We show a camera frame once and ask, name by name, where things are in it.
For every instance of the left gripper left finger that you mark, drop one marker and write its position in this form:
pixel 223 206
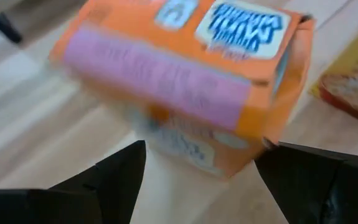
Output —
pixel 97 196

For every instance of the Frosted Mini Wheats orange box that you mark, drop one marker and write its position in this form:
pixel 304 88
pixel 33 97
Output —
pixel 191 149
pixel 166 77

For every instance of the Corn Pops yellow cereal box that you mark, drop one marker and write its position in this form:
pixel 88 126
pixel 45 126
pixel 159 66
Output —
pixel 353 77

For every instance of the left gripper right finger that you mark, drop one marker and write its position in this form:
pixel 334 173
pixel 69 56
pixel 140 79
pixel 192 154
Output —
pixel 322 189

